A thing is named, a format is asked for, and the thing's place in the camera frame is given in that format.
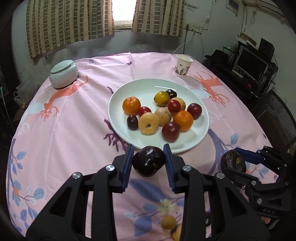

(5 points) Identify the small yellow fruit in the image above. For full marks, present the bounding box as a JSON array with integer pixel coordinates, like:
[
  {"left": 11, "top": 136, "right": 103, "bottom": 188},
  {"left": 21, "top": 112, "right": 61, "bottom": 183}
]
[{"left": 161, "top": 215, "right": 177, "bottom": 230}]

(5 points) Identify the dark red plum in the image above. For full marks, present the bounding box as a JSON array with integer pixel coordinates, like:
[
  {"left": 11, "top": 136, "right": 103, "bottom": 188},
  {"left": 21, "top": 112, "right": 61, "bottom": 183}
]
[{"left": 187, "top": 103, "right": 202, "bottom": 120}]

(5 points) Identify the dark maroon plum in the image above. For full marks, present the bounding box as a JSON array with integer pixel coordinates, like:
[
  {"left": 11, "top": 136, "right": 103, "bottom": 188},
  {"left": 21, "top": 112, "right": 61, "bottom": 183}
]
[{"left": 162, "top": 122, "right": 181, "bottom": 142}]

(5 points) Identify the dark purple glossy fruit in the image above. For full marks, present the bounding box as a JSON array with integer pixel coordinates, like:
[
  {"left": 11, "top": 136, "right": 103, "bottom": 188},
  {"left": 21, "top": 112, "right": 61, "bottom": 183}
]
[{"left": 132, "top": 146, "right": 166, "bottom": 177}]

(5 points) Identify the beige walnut-like fruit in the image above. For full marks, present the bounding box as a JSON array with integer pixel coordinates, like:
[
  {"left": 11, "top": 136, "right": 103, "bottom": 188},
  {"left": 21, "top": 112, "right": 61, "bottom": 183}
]
[{"left": 154, "top": 107, "right": 171, "bottom": 126}]

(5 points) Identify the small dark date fruit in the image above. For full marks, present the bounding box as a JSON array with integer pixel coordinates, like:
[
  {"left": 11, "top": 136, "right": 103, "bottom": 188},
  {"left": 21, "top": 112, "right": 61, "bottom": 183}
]
[{"left": 166, "top": 89, "right": 178, "bottom": 99}]

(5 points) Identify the tan pumpkin-shaped fruit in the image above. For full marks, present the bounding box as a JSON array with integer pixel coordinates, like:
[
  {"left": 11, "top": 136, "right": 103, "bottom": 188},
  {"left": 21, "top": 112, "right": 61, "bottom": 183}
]
[{"left": 138, "top": 112, "right": 160, "bottom": 135}]

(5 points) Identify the yellow-brown round fruit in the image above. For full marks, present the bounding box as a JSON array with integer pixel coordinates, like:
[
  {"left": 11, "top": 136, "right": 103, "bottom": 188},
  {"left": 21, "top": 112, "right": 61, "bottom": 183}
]
[{"left": 154, "top": 91, "right": 170, "bottom": 106}]

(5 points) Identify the dark purple plum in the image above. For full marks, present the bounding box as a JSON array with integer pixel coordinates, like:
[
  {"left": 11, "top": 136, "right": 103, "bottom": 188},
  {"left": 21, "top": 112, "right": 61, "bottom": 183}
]
[{"left": 127, "top": 114, "right": 138, "bottom": 131}]

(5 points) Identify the small red fruit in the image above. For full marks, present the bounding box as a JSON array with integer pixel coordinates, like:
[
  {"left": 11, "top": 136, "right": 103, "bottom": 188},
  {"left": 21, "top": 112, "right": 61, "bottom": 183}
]
[{"left": 167, "top": 99, "right": 181, "bottom": 113}]

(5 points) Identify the right hand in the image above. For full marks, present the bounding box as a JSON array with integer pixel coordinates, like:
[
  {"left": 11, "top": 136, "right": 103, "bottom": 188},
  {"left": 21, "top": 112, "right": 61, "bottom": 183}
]
[{"left": 260, "top": 216, "right": 271, "bottom": 225}]

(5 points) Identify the orange tangerine right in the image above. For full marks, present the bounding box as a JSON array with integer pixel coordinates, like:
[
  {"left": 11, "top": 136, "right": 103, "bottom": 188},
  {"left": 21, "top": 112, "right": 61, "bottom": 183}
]
[{"left": 173, "top": 110, "right": 194, "bottom": 132}]

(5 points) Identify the orange tangerine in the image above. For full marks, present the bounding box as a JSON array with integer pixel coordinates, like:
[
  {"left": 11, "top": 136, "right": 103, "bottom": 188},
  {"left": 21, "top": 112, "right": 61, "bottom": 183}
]
[
  {"left": 173, "top": 110, "right": 194, "bottom": 132},
  {"left": 122, "top": 96, "right": 142, "bottom": 115}
]

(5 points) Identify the pink patterned tablecloth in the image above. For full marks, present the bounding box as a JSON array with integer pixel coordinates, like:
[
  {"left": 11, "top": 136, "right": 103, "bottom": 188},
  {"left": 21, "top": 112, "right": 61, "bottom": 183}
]
[{"left": 6, "top": 53, "right": 270, "bottom": 235}]

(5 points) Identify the beige round fruit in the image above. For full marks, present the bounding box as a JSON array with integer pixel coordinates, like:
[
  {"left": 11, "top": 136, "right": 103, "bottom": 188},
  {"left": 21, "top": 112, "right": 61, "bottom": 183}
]
[{"left": 172, "top": 97, "right": 186, "bottom": 110}]

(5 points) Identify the black computer monitor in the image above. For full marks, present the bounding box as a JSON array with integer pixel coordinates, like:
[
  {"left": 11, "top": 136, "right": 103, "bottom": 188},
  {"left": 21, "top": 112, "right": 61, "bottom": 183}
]
[{"left": 234, "top": 46, "right": 269, "bottom": 81}]

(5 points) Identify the floral paper cup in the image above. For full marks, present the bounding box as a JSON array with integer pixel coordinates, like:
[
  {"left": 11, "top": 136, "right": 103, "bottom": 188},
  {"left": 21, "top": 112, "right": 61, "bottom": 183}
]
[{"left": 175, "top": 54, "right": 194, "bottom": 76}]

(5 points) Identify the small red tomato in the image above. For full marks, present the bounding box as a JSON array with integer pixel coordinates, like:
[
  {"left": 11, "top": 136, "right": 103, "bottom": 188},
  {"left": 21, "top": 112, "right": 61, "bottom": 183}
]
[{"left": 138, "top": 106, "right": 151, "bottom": 117}]

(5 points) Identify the white oval plate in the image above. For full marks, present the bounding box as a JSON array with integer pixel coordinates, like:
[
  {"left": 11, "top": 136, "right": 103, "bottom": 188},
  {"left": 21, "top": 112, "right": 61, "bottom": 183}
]
[{"left": 108, "top": 78, "right": 210, "bottom": 154}]

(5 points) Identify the orange tangerine left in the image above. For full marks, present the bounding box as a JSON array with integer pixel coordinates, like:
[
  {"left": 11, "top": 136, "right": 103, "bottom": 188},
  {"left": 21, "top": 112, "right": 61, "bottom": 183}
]
[{"left": 122, "top": 96, "right": 142, "bottom": 115}]

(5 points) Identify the pale green lidded jar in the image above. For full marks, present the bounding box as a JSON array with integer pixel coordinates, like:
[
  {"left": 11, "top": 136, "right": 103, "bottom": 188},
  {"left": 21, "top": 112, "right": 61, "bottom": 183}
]
[{"left": 49, "top": 60, "right": 79, "bottom": 89}]

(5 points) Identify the right checked curtain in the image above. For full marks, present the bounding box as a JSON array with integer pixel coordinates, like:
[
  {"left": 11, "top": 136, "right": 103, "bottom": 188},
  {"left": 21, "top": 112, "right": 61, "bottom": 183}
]
[{"left": 132, "top": 0, "right": 185, "bottom": 37}]

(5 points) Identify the checked curtain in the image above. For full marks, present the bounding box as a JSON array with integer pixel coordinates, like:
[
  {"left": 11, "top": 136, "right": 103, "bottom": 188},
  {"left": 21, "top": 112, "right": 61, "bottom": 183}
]
[
  {"left": 132, "top": 0, "right": 185, "bottom": 37},
  {"left": 26, "top": 0, "right": 114, "bottom": 58}
]

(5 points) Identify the left checked curtain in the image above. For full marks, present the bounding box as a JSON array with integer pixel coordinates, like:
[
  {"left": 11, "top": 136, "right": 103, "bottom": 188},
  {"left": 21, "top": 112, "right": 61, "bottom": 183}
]
[{"left": 26, "top": 0, "right": 114, "bottom": 58}]

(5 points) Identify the white wall socket strip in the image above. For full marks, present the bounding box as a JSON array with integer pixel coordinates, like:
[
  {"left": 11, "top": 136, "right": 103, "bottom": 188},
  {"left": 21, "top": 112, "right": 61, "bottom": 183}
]
[{"left": 185, "top": 24, "right": 203, "bottom": 34}]

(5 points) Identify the white power cable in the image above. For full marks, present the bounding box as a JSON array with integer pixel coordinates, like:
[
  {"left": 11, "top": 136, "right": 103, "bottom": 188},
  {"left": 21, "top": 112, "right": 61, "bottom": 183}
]
[{"left": 172, "top": 29, "right": 196, "bottom": 55}]

